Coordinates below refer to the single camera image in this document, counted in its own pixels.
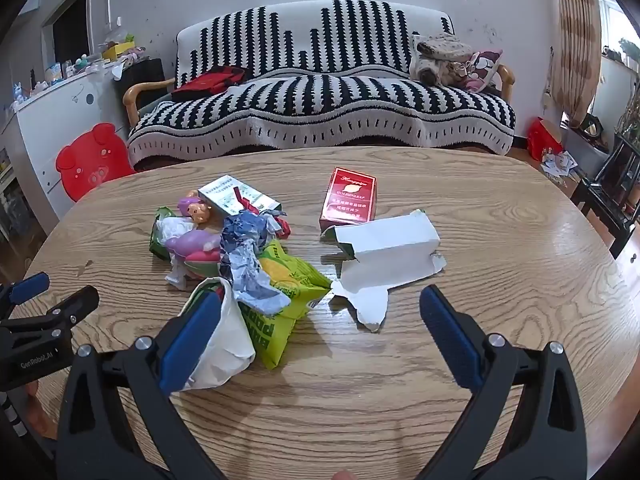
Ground blue white paper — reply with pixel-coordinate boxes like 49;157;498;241
218;210;292;316

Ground red bear-shaped stool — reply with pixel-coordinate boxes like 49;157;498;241
55;122;137;203

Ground pink toy figure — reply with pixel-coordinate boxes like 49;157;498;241
176;189;223;226

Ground pink red plastic capsule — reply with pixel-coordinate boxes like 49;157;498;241
182;252;223;278

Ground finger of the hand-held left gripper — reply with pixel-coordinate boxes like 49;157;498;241
0;285;100;346
0;272;51;311

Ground yellow green snack packet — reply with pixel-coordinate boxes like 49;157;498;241
235;240;333;371

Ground red bag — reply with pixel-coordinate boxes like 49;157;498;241
527;116;564;162

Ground crumpled red wrapper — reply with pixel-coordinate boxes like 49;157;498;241
237;187;292;239

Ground white cabinet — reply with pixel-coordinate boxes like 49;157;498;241
10;57;131;201

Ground cluster of small toys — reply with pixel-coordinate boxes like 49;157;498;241
12;52;108;106

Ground wooden frame sofa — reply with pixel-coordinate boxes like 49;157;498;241
122;0;517;171

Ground black side cabinet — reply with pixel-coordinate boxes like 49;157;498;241
116;57;166;111

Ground white door frame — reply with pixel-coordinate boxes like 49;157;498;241
40;0;96;71

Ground lilac plastic capsule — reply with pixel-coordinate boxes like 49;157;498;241
165;230;221;256

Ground black white striped sofa cover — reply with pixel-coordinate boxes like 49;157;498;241
127;0;517;158

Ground white plastic bag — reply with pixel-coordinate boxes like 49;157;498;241
182;277;257;392

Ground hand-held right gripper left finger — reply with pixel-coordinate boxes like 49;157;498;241
56;291;236;480

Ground beige patterned curtain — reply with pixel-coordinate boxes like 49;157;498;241
550;0;603;128

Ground torn white carton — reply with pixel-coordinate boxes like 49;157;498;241
320;208;447;333

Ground red black jacket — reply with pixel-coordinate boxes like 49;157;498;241
171;65;253;103

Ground red cigarette box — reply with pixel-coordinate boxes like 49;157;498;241
319;166;377;232

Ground scattered white papers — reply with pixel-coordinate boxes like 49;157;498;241
541;151;581;181

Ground white tissue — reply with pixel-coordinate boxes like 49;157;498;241
160;215;201;291

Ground beige knit garment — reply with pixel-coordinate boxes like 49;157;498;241
410;32;476;86

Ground dark green wrapper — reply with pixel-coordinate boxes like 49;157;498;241
150;206;173;261

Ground black wooden chair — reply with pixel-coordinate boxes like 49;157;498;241
570;132;640;261

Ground pink cartoon pillow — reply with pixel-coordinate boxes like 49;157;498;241
462;50;504;93

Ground silver green small box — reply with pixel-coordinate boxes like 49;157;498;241
197;175;282;216

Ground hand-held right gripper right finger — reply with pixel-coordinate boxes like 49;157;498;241
419;284;587;480

